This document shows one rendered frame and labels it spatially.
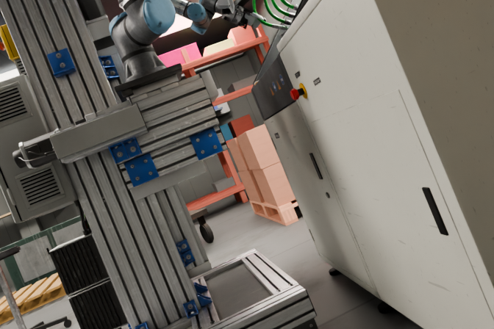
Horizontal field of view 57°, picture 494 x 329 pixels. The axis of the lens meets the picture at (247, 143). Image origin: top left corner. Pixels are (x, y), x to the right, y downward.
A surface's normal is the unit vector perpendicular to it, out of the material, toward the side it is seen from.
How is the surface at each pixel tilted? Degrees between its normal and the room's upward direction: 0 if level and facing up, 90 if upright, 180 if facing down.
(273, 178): 90
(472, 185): 90
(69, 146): 90
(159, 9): 97
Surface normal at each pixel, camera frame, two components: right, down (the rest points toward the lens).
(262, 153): 0.15, -0.07
